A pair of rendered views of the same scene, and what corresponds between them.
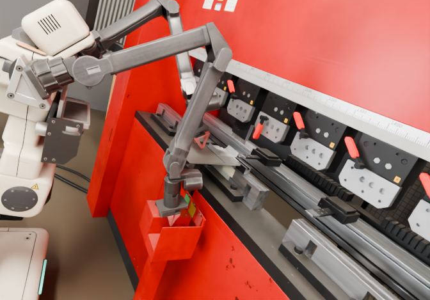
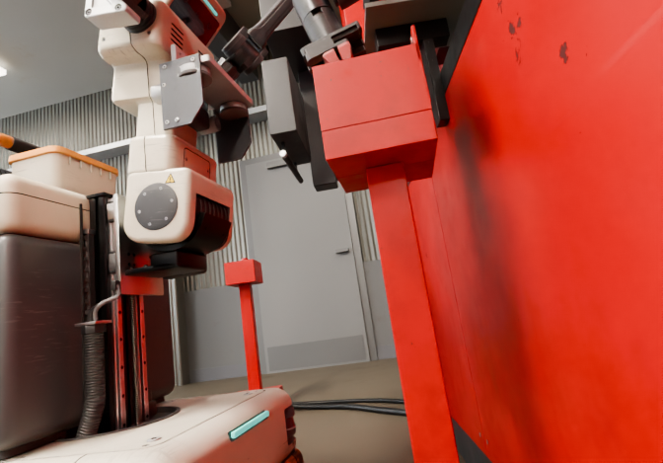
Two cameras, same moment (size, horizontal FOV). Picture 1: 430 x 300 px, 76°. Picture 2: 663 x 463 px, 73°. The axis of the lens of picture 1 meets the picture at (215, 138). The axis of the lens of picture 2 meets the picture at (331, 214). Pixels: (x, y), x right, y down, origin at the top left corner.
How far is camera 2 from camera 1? 1.07 m
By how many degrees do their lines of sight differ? 50
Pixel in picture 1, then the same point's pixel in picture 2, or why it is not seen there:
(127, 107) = not seen: hidden behind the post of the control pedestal
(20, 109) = (142, 87)
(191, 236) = (399, 73)
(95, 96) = not seen: hidden behind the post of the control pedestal
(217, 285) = (535, 135)
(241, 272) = not seen: outside the picture
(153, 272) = (388, 247)
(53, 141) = (171, 93)
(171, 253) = (368, 129)
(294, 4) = not seen: outside the picture
